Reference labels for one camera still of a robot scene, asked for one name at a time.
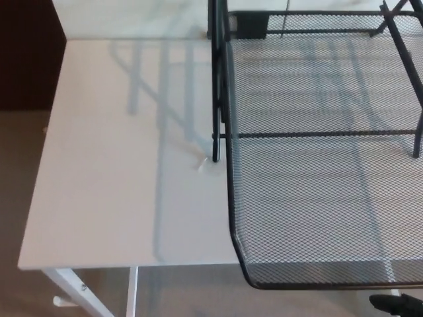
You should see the dark brown cabinet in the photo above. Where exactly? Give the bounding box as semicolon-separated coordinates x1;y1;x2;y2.
0;0;67;112

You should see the black mesh file tray layer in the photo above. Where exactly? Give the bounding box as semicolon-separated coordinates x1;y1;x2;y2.
225;9;423;291

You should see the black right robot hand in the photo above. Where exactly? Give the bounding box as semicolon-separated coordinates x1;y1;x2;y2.
368;291;423;317

